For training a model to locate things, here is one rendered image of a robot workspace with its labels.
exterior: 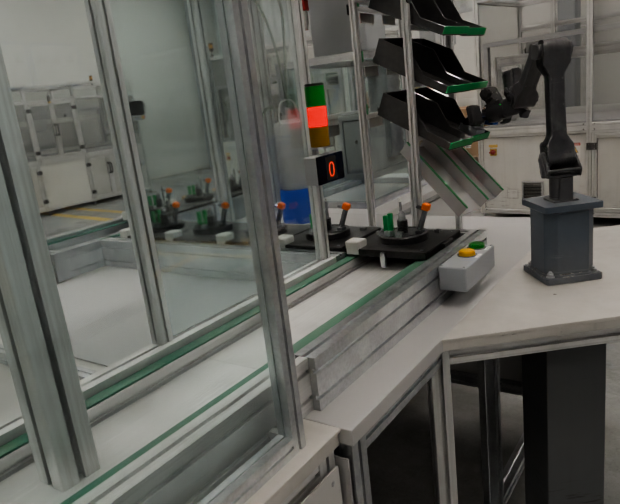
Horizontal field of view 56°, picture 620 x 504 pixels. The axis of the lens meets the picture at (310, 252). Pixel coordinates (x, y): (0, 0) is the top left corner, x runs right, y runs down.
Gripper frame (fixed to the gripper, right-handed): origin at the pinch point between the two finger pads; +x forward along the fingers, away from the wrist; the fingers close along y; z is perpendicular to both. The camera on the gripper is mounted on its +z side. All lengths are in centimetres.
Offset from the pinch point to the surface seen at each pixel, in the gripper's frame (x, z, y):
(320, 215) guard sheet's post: 4, -22, 66
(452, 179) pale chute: 5.7, -17.4, 10.3
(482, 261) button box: -24, -41, 40
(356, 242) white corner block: 4, -31, 56
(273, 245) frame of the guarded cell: -49, -28, 114
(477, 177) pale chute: 8.3, -17.8, -5.3
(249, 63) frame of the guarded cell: -55, -4, 116
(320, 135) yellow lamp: -4, -2, 67
